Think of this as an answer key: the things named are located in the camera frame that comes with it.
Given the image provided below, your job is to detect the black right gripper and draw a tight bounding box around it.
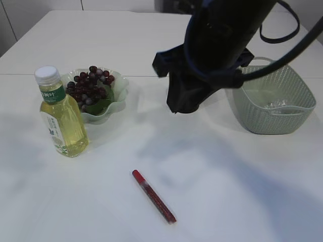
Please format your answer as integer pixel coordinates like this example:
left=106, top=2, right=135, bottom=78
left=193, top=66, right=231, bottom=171
left=152, top=1, right=275, bottom=113

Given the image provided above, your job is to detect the green glass wavy plate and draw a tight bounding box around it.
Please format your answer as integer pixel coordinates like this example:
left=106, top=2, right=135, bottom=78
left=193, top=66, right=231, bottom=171
left=61, top=66, right=129, bottom=123

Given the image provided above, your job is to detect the green plastic woven basket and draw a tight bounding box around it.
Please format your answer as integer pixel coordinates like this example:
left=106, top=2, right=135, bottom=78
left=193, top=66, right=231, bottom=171
left=232, top=65, right=316, bottom=135

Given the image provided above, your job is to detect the red glitter marker pen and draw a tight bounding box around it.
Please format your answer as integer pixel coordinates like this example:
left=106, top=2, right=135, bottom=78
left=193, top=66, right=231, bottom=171
left=132, top=169, right=177, bottom=224

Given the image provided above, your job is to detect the purple artificial grape bunch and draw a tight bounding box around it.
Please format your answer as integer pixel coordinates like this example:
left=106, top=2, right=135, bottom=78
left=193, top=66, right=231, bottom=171
left=65, top=66, right=115, bottom=116

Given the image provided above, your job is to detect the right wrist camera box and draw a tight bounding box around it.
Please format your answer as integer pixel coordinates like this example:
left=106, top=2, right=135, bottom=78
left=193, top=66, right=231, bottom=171
left=154, top=0, right=203, bottom=15

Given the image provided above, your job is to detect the yellow tea drink bottle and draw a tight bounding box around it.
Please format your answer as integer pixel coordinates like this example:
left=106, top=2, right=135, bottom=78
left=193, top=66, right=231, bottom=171
left=34, top=66, right=89, bottom=158

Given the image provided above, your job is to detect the clear plastic sheet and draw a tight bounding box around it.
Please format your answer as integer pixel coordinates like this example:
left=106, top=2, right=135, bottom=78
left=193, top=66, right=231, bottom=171
left=264, top=99, right=289, bottom=114

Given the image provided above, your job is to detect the black mesh pen holder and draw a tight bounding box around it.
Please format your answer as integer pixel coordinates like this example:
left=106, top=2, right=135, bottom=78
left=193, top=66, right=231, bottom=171
left=179, top=105, right=199, bottom=114

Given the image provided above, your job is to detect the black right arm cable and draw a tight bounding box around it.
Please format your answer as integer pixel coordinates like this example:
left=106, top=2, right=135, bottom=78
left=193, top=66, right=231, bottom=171
left=239, top=0, right=323, bottom=83

